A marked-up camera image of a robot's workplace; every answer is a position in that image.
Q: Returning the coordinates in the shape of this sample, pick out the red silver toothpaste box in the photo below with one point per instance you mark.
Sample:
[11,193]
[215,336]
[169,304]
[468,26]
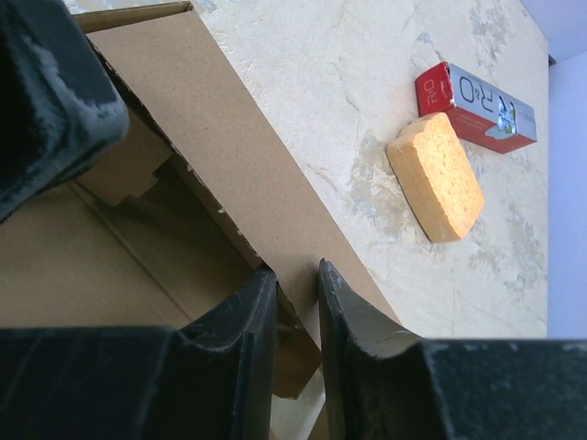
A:
[480,112]

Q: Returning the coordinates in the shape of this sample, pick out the orange sponge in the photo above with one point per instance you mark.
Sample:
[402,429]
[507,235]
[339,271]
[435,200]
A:
[436,177]

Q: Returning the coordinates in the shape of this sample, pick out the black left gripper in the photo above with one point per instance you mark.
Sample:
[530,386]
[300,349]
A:
[59,109]

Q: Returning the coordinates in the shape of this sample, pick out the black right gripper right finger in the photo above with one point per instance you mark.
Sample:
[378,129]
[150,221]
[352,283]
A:
[384,382]

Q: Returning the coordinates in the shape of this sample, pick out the brown cardboard paper box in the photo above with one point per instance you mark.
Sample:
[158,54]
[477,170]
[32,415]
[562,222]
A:
[179,214]

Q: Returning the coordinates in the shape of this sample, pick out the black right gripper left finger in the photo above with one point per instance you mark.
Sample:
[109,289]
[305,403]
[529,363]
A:
[209,380]

